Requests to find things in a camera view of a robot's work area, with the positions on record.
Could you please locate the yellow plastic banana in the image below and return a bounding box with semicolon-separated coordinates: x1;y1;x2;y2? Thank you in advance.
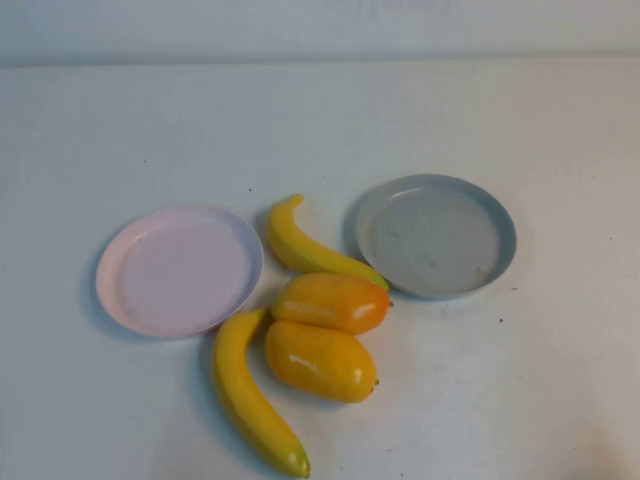
211;306;312;479
265;193;391;292

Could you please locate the yellow mango with orange blush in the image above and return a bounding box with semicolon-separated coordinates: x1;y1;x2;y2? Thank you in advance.
271;272;395;336

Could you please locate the grey-blue round plastic plate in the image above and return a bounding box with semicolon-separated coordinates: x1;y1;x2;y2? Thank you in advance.
355;173;518;300

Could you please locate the pink round plastic plate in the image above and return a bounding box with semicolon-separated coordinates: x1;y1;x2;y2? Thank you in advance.
95;203;265;341

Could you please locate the plain yellow mango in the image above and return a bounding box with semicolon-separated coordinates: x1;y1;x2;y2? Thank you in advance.
264;319;381;404

